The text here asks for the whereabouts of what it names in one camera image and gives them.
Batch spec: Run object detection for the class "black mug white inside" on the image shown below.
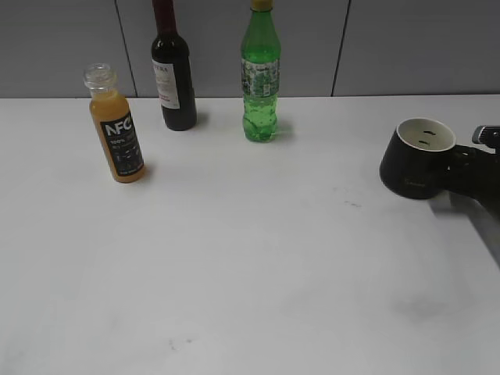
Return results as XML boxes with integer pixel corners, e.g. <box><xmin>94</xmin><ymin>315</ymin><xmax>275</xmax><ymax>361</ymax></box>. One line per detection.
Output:
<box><xmin>379</xmin><ymin>118</ymin><xmax>456</xmax><ymax>199</ymax></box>

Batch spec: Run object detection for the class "green soda bottle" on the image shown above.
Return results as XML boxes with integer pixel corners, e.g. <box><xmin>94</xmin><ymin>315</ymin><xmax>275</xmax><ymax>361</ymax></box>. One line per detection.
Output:
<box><xmin>241</xmin><ymin>1</ymin><xmax>281</xmax><ymax>143</ymax></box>

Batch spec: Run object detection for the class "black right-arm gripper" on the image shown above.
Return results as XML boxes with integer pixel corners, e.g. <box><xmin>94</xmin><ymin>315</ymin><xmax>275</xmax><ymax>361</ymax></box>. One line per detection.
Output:
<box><xmin>441</xmin><ymin>125</ymin><xmax>500</xmax><ymax>213</ymax></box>

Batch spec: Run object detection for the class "NFC orange juice bottle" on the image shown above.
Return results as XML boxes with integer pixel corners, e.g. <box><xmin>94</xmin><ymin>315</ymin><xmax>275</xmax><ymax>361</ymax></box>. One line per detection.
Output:
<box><xmin>84</xmin><ymin>63</ymin><xmax>145</xmax><ymax>184</ymax></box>

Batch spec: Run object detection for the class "dark red wine bottle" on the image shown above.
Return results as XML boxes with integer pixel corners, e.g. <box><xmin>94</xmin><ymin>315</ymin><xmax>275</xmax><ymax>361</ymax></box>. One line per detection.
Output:
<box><xmin>151</xmin><ymin>0</ymin><xmax>197</xmax><ymax>131</ymax></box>

